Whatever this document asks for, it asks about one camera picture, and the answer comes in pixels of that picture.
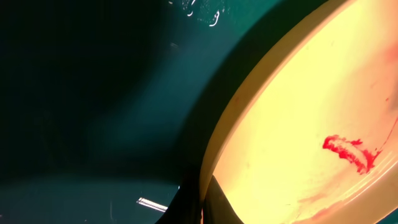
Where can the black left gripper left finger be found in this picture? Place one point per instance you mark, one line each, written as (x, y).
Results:
(185, 207)

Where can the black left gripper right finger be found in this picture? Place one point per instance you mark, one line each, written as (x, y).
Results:
(216, 207)

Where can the yellow plate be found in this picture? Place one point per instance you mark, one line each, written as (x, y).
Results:
(310, 136)

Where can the teal plastic tray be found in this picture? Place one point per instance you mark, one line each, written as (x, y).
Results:
(107, 107)

